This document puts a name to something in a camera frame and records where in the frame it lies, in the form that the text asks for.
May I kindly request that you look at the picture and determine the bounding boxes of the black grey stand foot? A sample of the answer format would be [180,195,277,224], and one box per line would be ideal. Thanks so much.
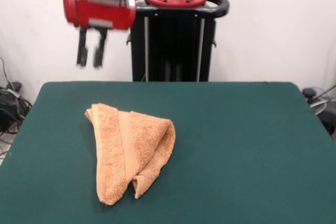
[5,81,24,92]
[301,87,336,136]

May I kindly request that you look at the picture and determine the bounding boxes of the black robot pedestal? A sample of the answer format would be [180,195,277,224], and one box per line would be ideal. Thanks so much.
[125,0,230,82]

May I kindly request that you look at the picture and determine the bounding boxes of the orange terry towel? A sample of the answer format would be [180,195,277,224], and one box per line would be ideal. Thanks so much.
[84,103,176,206]

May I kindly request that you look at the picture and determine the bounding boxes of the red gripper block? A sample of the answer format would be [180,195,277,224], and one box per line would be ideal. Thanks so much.
[62,0,137,69]

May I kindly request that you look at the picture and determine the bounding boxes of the black floor cable bundle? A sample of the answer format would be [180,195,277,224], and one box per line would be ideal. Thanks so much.
[0,56,34,159]

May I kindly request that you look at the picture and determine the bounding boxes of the dark green table cloth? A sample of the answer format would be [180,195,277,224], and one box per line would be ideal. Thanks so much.
[0,81,336,224]

